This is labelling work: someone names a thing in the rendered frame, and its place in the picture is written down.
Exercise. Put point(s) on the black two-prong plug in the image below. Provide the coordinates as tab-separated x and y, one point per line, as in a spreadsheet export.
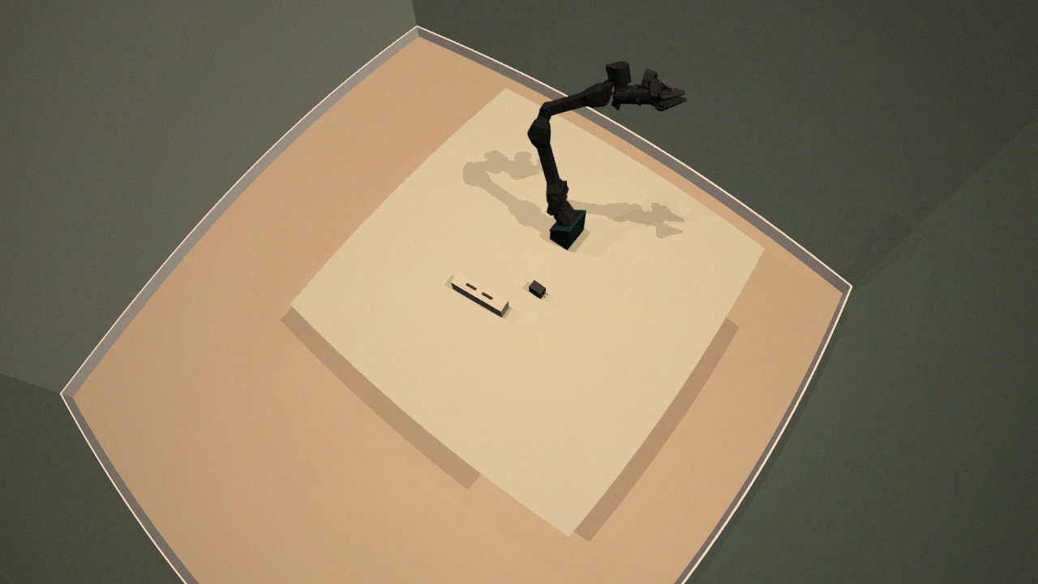
537	289

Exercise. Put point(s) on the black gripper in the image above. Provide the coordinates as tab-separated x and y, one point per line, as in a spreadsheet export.
658	94

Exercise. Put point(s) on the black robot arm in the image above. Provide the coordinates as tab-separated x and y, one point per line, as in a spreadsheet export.
539	132

